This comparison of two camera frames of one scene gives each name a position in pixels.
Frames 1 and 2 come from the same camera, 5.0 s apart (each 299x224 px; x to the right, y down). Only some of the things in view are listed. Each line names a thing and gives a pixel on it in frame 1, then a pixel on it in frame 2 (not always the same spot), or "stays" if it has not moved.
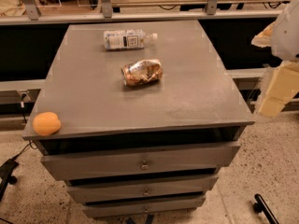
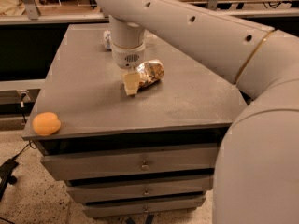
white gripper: x=287 y=35 to x=128 y=58
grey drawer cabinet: x=149 y=116 stays
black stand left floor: x=6 y=174 stays
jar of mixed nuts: x=140 y=72 stays
